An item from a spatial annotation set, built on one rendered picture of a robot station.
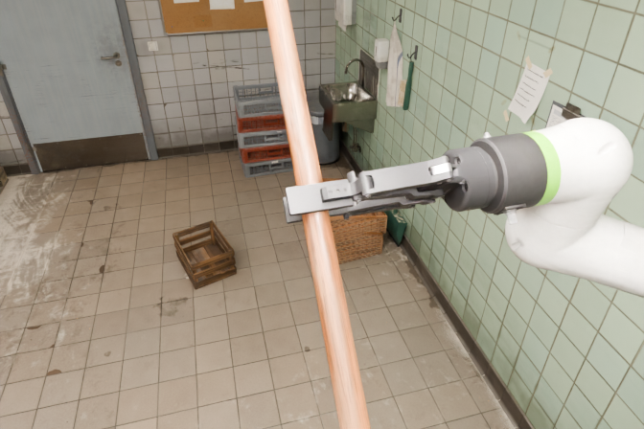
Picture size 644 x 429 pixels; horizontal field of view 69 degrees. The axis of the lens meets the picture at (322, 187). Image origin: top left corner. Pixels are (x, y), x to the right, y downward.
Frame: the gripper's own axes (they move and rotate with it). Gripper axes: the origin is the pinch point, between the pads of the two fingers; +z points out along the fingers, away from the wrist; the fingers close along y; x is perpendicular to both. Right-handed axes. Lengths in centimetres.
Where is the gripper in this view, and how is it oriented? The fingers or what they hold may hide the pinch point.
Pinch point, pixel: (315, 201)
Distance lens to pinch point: 52.3
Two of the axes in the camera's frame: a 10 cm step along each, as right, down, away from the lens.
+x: -1.9, -9.5, 2.6
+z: -9.7, 1.4, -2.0
